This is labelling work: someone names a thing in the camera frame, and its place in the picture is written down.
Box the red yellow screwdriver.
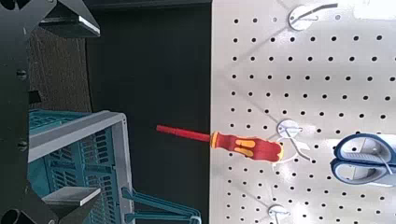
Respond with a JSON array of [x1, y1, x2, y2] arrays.
[[156, 124, 285, 163]]

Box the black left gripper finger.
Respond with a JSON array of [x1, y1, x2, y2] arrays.
[[29, 0, 102, 39], [18, 186, 102, 224]]

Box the white pegboard hook with ring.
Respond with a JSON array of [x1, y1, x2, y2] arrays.
[[272, 119, 312, 166]]

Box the teal crate with grey rim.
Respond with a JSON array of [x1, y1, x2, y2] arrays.
[[27, 108, 135, 224]]

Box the black stand panel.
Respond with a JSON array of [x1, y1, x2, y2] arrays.
[[84, 0, 213, 224]]

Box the blue handled scissors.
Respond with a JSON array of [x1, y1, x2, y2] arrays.
[[330, 133, 396, 188]]

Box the white perforated pegboard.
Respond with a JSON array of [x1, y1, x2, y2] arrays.
[[208, 0, 396, 224]]

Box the teal crate handle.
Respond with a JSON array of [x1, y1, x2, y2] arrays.
[[120, 186, 203, 224]]

